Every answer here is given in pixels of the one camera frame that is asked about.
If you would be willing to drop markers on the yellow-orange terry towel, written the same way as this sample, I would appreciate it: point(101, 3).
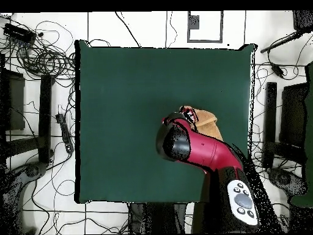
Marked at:
point(207, 124)

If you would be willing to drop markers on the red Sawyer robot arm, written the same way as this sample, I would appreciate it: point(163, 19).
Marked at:
point(207, 151)

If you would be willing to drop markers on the dark flat panel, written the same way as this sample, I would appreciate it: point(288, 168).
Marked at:
point(292, 115)
point(14, 102)

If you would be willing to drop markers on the dark green tablecloth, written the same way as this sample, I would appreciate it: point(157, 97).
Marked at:
point(117, 98)

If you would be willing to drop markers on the black stand leg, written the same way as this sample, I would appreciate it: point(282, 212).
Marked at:
point(270, 117)
point(44, 117)

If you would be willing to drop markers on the black power adapter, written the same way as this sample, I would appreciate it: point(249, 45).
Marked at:
point(277, 70)

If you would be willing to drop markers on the black power strip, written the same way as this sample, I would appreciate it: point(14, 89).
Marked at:
point(65, 133)

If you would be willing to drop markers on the grey chair base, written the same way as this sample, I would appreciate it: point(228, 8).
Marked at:
point(286, 181)
point(31, 171)

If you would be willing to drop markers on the black tripod rod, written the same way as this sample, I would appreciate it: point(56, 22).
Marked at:
point(281, 42)

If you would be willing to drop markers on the dark green fabric object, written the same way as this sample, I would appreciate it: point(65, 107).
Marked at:
point(309, 122)

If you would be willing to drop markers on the black speckled box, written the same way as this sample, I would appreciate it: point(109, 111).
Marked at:
point(303, 20)

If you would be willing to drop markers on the black electronics box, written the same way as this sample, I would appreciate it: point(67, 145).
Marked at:
point(19, 33)

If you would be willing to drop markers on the grey rectangular frame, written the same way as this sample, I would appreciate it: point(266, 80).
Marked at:
point(194, 22)

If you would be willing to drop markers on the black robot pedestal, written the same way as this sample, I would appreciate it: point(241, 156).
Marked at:
point(159, 217)

